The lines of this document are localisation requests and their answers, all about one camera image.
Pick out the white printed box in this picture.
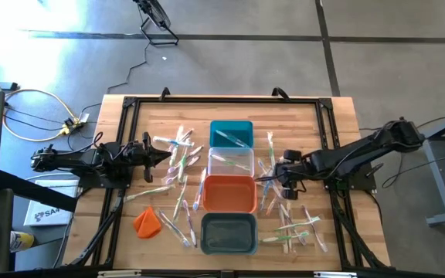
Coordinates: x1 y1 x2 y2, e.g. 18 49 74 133
23 179 80 227

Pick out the yellow white can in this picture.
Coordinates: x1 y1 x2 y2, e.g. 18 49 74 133
8 230 36 253

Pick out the black floor cable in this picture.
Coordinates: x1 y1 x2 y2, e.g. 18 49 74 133
4 103 104 132
380 153 445 190

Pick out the bright blue plastic bin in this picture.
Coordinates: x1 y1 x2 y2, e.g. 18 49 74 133
209 120 254 149

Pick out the black fan cable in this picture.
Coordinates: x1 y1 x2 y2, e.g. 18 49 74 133
106 40 149 96

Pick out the black floor fan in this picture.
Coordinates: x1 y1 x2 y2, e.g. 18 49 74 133
132 0 180 46

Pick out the yellow power plug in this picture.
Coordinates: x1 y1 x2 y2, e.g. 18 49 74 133
60 117 84 136

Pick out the orange folded cloth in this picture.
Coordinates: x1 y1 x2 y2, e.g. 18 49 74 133
132 205 163 239

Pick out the orange plastic bin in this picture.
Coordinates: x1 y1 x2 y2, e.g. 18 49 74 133
202 174 257 214

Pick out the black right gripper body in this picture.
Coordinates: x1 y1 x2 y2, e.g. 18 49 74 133
301 151 326 183

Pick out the white metal bracket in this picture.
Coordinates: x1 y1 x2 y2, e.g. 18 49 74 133
314 271 358 278
97 270 142 278

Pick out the clear translucent plastic bin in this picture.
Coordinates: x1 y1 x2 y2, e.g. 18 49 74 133
207 147 255 178

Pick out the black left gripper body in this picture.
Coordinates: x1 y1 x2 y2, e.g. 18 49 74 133
124 141 147 172

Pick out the dark slate plastic bin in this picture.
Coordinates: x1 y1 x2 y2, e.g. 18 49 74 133
199 212 259 256

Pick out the yellow extension cable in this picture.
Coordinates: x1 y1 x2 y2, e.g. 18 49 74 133
0 63 79 143

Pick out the green toothbrush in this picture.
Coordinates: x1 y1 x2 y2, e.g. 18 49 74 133
177 148 190 182
273 215 321 232
171 124 185 168
210 154 252 171
172 175 189 222
260 230 311 243
267 131 277 171
123 184 177 203

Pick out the grey metal table frame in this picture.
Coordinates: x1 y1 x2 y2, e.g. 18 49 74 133
402 107 445 228

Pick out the black aluminium table frame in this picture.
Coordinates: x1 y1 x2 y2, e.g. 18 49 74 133
67 95 392 270

